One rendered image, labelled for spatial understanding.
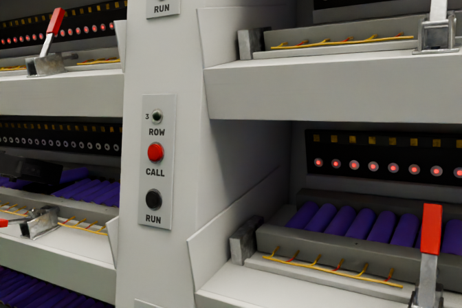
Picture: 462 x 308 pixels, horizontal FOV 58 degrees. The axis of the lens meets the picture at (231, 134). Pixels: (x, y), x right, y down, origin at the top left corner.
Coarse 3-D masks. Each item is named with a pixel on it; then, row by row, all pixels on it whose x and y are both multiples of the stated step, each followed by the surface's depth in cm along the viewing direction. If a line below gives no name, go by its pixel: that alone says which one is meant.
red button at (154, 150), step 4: (152, 144) 38; (156, 144) 38; (148, 148) 38; (152, 148) 38; (156, 148) 38; (160, 148) 38; (148, 152) 38; (152, 152) 38; (156, 152) 38; (160, 152) 38; (148, 156) 38; (152, 156) 38; (156, 156) 38; (160, 156) 38; (152, 160) 38; (156, 160) 38
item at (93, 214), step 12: (0, 192) 60; (12, 192) 59; (24, 192) 59; (12, 204) 59; (24, 204) 57; (36, 204) 56; (48, 204) 54; (60, 204) 53; (72, 204) 52; (84, 204) 52; (96, 204) 52; (24, 216) 55; (60, 216) 53; (72, 216) 52; (84, 216) 51; (96, 216) 49; (108, 216) 48; (84, 228) 49
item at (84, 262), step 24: (0, 216) 58; (0, 240) 52; (24, 240) 50; (48, 240) 49; (72, 240) 48; (96, 240) 47; (0, 264) 53; (24, 264) 50; (48, 264) 47; (72, 264) 45; (96, 264) 42; (72, 288) 46; (96, 288) 44
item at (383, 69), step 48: (336, 0) 48; (384, 0) 45; (432, 0) 29; (240, 48) 39; (288, 48) 38; (336, 48) 34; (384, 48) 33; (432, 48) 27; (240, 96) 35; (288, 96) 32; (336, 96) 30; (384, 96) 29; (432, 96) 27
